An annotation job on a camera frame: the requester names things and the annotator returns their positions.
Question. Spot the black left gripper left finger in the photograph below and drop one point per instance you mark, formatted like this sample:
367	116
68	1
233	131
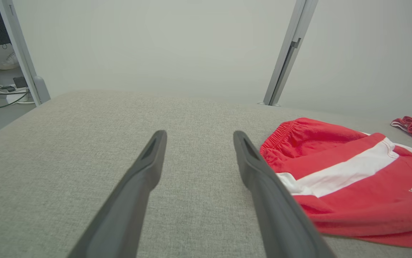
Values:
127	208

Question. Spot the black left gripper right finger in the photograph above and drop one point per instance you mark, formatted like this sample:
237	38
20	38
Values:
277	215

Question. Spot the red shorts white stripe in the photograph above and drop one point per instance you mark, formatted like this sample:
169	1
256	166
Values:
353	193

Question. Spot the black power adapter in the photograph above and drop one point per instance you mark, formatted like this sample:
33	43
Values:
20	82

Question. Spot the white shoe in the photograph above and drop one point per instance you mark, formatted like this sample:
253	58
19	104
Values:
8	62

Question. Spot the grey cylindrical post foot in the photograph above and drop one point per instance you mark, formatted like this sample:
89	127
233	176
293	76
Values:
42	91

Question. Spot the grey metal partition post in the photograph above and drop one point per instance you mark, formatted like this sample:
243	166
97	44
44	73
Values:
288	53
17	43

